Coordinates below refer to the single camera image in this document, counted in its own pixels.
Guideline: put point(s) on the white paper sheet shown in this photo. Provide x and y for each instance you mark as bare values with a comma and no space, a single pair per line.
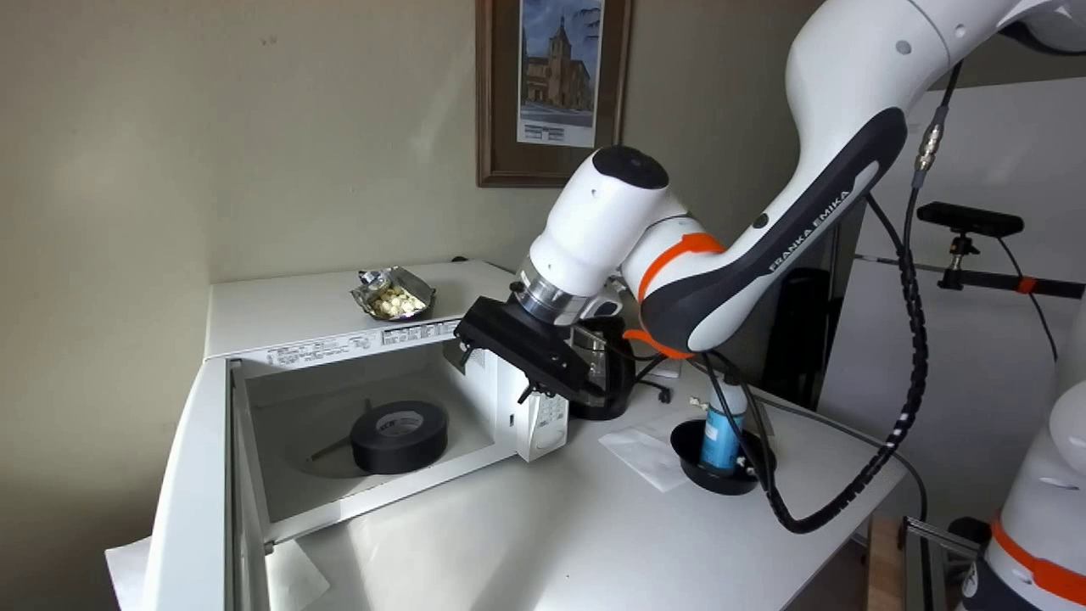
645,457

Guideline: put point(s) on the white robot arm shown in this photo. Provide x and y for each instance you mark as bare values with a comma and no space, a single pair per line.
854,71

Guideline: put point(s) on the black bowl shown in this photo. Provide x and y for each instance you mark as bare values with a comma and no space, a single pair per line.
686,440

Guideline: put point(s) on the black masking tape roll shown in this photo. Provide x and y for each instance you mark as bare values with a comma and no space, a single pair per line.
397,437

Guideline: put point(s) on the black glass electric kettle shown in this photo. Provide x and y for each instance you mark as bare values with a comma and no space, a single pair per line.
611,369

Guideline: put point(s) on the microwave door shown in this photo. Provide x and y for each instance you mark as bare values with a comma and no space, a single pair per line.
204,552

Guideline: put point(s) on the black camera on stand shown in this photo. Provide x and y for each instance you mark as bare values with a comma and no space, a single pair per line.
971,223

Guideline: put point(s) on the framed picture on wall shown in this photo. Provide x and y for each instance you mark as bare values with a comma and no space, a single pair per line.
548,87

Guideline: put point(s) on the white blue squeeze bottle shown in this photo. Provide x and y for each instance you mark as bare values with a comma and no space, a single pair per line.
724,421

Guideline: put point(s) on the white microwave oven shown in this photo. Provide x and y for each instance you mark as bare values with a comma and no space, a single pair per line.
342,414

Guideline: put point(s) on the metal tray on microwave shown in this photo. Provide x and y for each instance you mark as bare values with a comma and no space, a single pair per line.
395,294

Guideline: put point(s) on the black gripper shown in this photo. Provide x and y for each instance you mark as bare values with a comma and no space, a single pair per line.
533,349

